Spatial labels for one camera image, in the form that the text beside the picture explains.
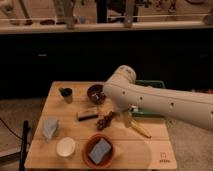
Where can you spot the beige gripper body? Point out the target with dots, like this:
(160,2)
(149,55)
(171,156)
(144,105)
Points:
(126,118)

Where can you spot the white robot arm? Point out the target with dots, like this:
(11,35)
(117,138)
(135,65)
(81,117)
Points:
(191,107)

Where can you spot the white paper cup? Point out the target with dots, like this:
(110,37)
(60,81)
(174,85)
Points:
(66,147)

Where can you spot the yellow corn cob toy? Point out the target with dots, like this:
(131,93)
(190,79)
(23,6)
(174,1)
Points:
(140,129)

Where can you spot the brown grape bunch toy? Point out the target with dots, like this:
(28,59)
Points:
(105,121)

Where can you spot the green plastic tray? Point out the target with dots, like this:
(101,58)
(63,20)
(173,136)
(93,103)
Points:
(139,112)

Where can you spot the dark brown bowl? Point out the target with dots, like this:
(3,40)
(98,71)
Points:
(95,94)

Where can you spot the blue sponge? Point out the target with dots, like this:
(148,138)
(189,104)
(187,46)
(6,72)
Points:
(99,151)

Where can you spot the terracotta orange bowl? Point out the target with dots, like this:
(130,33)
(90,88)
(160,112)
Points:
(88,146)

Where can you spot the small potted green plant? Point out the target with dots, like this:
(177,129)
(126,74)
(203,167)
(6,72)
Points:
(66,93)

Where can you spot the light blue crumpled cloth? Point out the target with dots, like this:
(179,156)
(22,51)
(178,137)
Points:
(50,126)

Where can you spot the black metal stand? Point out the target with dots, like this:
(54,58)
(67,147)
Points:
(23,152)

